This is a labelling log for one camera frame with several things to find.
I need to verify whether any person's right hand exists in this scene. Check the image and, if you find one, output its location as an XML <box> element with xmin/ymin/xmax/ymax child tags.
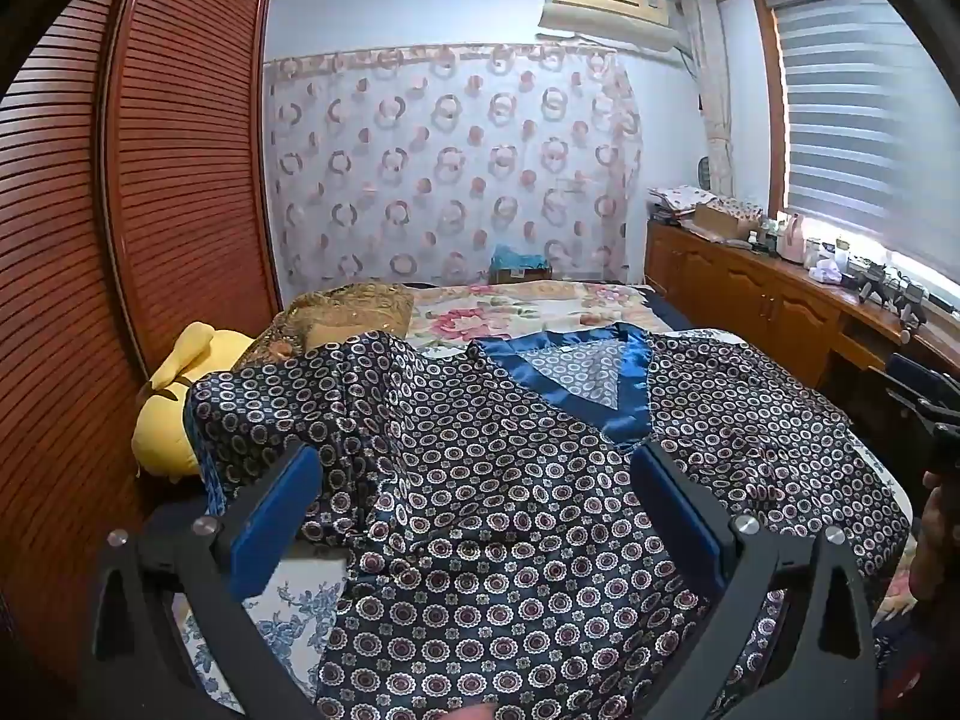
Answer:
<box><xmin>910</xmin><ymin>469</ymin><xmax>960</xmax><ymax>605</ymax></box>

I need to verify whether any yellow plush toy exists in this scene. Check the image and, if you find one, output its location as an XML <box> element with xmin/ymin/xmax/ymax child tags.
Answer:
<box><xmin>133</xmin><ymin>321</ymin><xmax>256</xmax><ymax>485</ymax></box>

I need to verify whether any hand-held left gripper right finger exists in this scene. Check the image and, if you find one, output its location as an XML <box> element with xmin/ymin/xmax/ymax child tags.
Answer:
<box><xmin>630</xmin><ymin>439</ymin><xmax>878</xmax><ymax>720</ymax></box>

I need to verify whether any ring-print sheer curtain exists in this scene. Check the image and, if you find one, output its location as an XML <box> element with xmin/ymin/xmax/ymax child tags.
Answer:
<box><xmin>262</xmin><ymin>45</ymin><xmax>646</xmax><ymax>301</ymax></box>

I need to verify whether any striped window blind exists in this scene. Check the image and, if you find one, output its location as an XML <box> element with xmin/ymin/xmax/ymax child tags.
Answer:
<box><xmin>771</xmin><ymin>0</ymin><xmax>960</xmax><ymax>287</ymax></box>

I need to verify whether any pink bottle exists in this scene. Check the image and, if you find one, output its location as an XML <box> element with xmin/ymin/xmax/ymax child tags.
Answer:
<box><xmin>778</xmin><ymin>211</ymin><xmax>808</xmax><ymax>265</ymax></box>

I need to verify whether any brown louvered wardrobe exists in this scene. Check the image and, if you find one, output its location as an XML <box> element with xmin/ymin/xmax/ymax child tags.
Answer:
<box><xmin>0</xmin><ymin>0</ymin><xmax>282</xmax><ymax>691</ymax></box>

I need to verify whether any white air conditioner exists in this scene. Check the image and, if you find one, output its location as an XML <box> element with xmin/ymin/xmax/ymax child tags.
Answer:
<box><xmin>538</xmin><ymin>0</ymin><xmax>676</xmax><ymax>53</ymax></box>

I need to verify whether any cardboard box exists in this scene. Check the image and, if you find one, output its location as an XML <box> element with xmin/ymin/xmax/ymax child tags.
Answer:
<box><xmin>694</xmin><ymin>202</ymin><xmax>752</xmax><ymax>242</ymax></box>

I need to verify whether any navy circle-print satin garment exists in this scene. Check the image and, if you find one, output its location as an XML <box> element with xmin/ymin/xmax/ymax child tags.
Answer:
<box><xmin>184</xmin><ymin>321</ymin><xmax>912</xmax><ymax>720</ymax></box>

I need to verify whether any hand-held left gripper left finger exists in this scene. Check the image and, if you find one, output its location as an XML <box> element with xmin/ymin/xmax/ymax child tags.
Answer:
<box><xmin>90</xmin><ymin>441</ymin><xmax>353</xmax><ymax>720</ymax></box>

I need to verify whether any golden patterned cushion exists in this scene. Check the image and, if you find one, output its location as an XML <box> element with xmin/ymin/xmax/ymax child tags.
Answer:
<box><xmin>232</xmin><ymin>283</ymin><xmax>416</xmax><ymax>376</ymax></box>

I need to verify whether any white lace curtain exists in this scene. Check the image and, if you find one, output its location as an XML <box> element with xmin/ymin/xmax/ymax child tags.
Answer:
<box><xmin>682</xmin><ymin>0</ymin><xmax>737</xmax><ymax>196</ymax></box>

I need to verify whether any teal cloth on box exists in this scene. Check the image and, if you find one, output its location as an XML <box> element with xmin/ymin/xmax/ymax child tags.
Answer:
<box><xmin>489</xmin><ymin>244</ymin><xmax>554</xmax><ymax>286</ymax></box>

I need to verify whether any wooden cabinet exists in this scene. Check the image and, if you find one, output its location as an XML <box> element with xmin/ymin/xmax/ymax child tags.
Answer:
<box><xmin>643</xmin><ymin>217</ymin><xmax>960</xmax><ymax>421</ymax></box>

